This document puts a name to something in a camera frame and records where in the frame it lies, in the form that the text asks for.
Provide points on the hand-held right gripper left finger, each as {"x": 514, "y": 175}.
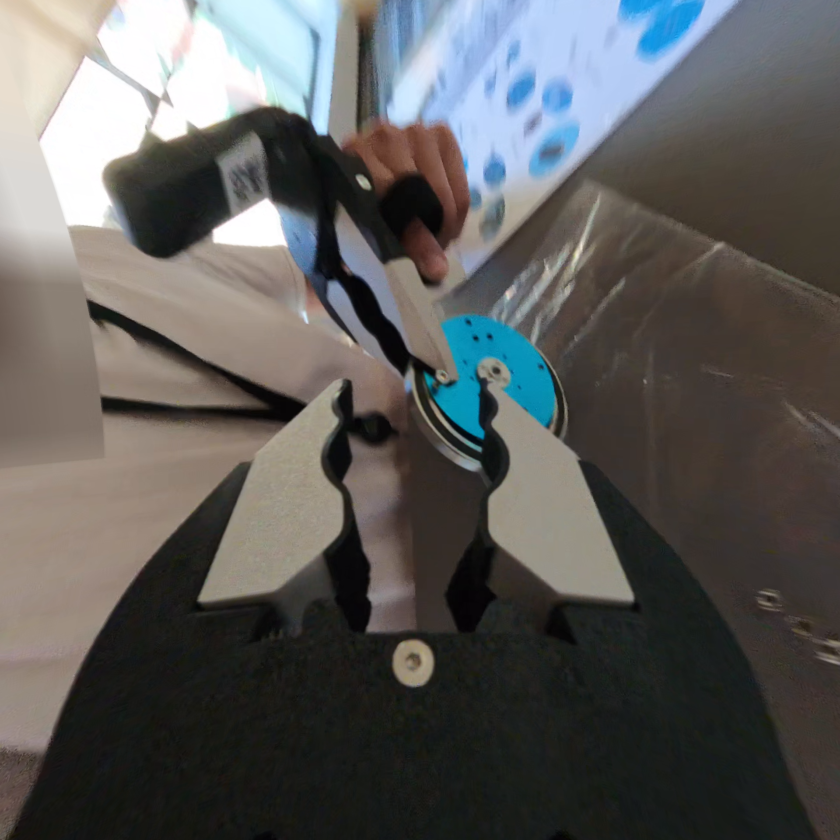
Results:
{"x": 275, "y": 525}

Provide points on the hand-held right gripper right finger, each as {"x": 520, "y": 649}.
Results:
{"x": 558, "y": 525}

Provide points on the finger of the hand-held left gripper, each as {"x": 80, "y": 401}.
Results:
{"x": 361, "y": 315}
{"x": 423, "y": 315}

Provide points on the blue perforated round plate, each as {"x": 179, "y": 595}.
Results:
{"x": 518, "y": 387}

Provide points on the grey desk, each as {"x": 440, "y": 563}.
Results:
{"x": 754, "y": 164}

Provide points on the person's left hand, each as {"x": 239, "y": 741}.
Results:
{"x": 433, "y": 157}

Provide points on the large framed window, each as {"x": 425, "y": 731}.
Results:
{"x": 98, "y": 131}

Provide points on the clear flat plastic bag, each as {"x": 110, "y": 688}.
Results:
{"x": 656, "y": 328}

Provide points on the white instruction booklet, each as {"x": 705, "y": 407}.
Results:
{"x": 590, "y": 79}

